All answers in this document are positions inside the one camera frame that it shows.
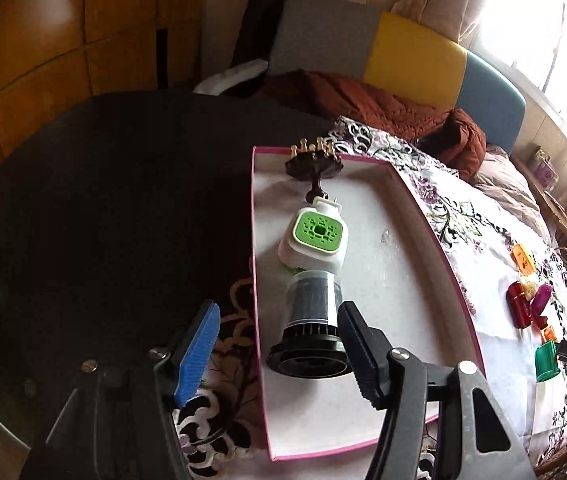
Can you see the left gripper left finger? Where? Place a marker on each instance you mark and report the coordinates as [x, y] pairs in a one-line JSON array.
[[178, 376]]

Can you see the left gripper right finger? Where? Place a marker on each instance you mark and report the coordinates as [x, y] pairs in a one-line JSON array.
[[368, 351]]

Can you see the green plastic block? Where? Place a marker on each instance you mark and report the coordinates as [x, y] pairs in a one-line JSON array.
[[546, 361]]

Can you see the red puzzle block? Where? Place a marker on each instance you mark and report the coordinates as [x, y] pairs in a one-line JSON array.
[[540, 321]]

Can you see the black and clear cylinder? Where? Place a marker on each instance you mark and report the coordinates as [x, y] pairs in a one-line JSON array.
[[311, 346]]

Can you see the magenta perforated mushroom toy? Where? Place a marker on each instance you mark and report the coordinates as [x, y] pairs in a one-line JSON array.
[[540, 299]]

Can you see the red metallic capsule bottle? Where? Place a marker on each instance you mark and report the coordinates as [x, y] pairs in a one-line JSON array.
[[518, 305]]

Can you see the yellow carved oval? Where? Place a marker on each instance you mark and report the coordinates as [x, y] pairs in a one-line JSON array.
[[530, 289]]

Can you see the orange plastic clip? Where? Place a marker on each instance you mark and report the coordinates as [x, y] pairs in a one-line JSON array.
[[522, 259]]

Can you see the brown pinecone ornament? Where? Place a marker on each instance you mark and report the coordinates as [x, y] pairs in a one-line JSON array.
[[313, 162]]

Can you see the white embroidered floral tablecloth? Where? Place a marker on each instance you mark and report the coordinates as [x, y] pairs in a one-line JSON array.
[[222, 424]]

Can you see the wooden side table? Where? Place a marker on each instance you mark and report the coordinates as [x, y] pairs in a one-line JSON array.
[[549, 206]]

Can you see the pink shallow cardboard box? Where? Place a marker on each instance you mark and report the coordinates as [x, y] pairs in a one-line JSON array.
[[394, 270]]

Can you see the purple box on side table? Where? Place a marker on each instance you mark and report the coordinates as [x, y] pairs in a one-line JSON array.
[[542, 169]]

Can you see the mauve duvet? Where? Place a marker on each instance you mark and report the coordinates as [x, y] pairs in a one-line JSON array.
[[498, 178]]

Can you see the rust brown quilted jacket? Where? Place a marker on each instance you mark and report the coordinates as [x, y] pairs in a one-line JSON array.
[[448, 134]]

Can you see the white pillow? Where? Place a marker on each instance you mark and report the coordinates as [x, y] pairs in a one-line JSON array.
[[219, 83]]

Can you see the multicolour headboard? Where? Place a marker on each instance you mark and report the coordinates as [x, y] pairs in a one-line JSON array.
[[400, 56]]

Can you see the wooden wardrobe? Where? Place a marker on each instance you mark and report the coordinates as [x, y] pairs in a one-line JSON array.
[[58, 53]]

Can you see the black rolled mat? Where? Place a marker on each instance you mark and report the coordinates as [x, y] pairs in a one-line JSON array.
[[258, 31]]

